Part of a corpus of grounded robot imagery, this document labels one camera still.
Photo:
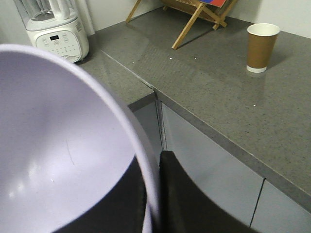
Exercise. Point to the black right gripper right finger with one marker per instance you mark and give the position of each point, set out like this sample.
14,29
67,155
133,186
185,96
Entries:
185,208

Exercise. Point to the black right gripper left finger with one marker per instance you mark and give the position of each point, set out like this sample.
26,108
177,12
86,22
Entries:
122,210

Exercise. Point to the purple plastic bowl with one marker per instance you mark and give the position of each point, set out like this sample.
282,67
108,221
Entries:
65,142

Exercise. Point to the brown paper cup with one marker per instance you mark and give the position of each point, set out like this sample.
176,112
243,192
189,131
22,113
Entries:
261,41

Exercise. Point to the grey cabinet door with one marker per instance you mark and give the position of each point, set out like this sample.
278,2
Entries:
223,178

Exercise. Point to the white blender appliance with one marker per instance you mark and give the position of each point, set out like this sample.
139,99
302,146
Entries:
55,26

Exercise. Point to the wooden folding rack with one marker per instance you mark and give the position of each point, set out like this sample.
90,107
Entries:
214,11

